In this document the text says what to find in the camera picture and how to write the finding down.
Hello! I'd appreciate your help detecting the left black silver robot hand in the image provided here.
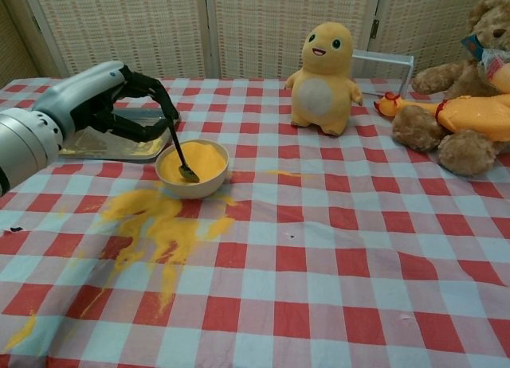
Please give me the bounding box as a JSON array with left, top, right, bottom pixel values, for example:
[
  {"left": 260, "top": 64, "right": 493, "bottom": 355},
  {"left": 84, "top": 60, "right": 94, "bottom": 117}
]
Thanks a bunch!
[{"left": 33, "top": 60, "right": 180, "bottom": 143}]

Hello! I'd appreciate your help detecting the dark metal spoon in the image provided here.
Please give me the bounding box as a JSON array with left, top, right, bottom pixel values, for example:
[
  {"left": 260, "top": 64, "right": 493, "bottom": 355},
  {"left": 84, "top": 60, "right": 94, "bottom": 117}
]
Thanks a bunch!
[{"left": 169, "top": 120, "right": 201, "bottom": 183}]

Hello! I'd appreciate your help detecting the yellow bowl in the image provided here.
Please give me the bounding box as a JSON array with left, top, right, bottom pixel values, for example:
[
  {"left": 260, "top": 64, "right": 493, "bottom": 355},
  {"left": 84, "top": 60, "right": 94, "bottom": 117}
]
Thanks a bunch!
[{"left": 154, "top": 139, "right": 230, "bottom": 200}]

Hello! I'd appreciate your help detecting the yellow powder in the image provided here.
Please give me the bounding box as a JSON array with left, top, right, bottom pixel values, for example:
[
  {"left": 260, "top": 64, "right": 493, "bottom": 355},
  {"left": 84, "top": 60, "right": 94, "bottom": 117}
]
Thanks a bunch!
[{"left": 81, "top": 187, "right": 240, "bottom": 319}]

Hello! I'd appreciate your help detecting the rectangular steel tray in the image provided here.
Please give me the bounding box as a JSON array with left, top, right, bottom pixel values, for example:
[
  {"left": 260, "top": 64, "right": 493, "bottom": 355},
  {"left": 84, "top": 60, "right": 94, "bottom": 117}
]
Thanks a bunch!
[{"left": 58, "top": 107, "right": 181, "bottom": 162}]

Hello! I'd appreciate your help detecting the beige woven folding screen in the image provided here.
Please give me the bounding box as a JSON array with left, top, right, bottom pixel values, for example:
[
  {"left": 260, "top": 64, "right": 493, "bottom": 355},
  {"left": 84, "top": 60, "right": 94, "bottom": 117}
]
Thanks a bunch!
[{"left": 0, "top": 0, "right": 510, "bottom": 91}]

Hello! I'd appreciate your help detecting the yellow plush dinosaur toy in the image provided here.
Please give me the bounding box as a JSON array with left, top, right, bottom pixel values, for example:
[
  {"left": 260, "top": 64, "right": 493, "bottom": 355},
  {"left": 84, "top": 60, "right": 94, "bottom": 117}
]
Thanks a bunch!
[{"left": 284, "top": 22, "right": 364, "bottom": 137}]

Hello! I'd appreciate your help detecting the red white checkered tablecloth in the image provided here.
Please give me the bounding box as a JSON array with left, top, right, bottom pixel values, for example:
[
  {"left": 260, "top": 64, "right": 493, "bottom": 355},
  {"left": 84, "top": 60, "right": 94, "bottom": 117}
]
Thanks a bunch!
[{"left": 0, "top": 76, "right": 510, "bottom": 368}]

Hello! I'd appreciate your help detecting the brown teddy bear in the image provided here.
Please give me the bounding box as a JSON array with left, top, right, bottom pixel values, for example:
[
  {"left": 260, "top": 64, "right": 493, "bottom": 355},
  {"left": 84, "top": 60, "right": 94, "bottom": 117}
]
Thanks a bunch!
[{"left": 390, "top": 0, "right": 510, "bottom": 177}]

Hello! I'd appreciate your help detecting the bare yellow rubber chicken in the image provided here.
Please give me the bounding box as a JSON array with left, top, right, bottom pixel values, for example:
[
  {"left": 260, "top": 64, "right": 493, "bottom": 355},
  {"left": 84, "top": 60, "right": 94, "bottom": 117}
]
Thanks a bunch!
[{"left": 373, "top": 91, "right": 510, "bottom": 143}]

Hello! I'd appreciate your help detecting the white wire rack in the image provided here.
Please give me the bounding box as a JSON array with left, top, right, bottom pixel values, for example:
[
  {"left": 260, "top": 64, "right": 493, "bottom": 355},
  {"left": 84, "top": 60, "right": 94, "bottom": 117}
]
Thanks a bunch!
[{"left": 350, "top": 49, "right": 415, "bottom": 102}]

